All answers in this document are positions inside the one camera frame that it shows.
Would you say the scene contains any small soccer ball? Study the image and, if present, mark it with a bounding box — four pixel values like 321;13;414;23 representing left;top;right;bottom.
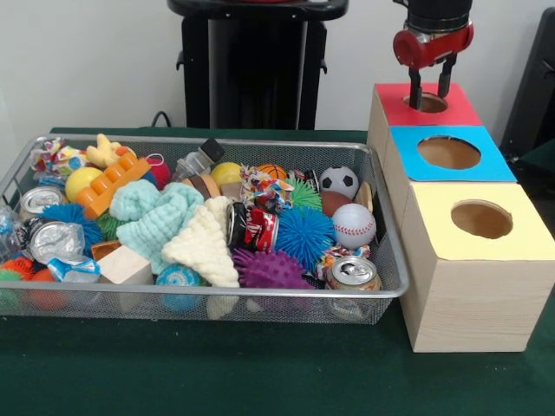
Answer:
318;166;361;200

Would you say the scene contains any orange toy building brick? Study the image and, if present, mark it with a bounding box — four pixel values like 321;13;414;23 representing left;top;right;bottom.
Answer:
75;149;152;220

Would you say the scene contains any wooden box with three holes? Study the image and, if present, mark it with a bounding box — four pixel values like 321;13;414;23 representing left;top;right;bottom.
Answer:
367;81;555;353

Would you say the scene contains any mint knit cloth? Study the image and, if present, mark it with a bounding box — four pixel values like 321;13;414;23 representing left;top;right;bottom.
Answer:
108;179;206;275

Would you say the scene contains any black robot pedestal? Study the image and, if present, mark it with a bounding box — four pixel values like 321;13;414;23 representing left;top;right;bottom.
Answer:
166;0;350;130

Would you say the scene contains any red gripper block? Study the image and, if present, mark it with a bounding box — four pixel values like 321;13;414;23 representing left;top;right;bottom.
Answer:
393;23;475;111

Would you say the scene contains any blue spiky ball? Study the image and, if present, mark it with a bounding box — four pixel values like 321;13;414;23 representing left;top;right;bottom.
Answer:
273;205;337;274

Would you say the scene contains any cream knit cloth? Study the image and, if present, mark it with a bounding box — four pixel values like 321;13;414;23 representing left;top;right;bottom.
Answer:
160;195;240;289

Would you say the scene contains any silver mesh bin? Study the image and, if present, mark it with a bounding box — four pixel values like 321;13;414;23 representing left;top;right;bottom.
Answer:
0;133;411;326

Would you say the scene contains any white baseball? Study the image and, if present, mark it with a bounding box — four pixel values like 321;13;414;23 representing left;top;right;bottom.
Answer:
331;202;377;251

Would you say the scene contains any yellow plush toy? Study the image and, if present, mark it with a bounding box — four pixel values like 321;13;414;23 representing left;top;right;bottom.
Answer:
85;133;136;168

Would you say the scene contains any black stand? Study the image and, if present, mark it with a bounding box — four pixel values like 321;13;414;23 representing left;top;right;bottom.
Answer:
498;7;555;166

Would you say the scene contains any silver drink can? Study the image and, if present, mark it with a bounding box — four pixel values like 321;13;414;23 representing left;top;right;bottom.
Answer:
323;255;384;320

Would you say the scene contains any purple spiky ball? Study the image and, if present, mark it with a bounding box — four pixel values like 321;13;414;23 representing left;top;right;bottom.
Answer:
232;247;316;290

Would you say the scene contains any yellow ball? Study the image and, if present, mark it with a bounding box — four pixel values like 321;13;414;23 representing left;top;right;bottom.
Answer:
64;166;105;204

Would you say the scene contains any small dark green tablecloth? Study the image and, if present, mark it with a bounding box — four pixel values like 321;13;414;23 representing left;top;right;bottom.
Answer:
518;138;555;174

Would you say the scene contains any large dark green tablecloth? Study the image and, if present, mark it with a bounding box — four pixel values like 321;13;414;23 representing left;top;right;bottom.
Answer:
0;127;555;416

